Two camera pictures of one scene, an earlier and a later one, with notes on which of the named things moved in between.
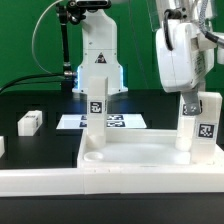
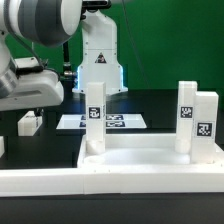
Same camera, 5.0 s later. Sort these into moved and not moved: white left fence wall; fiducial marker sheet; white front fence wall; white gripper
Moved: white gripper
Not moved: fiducial marker sheet; white left fence wall; white front fence wall
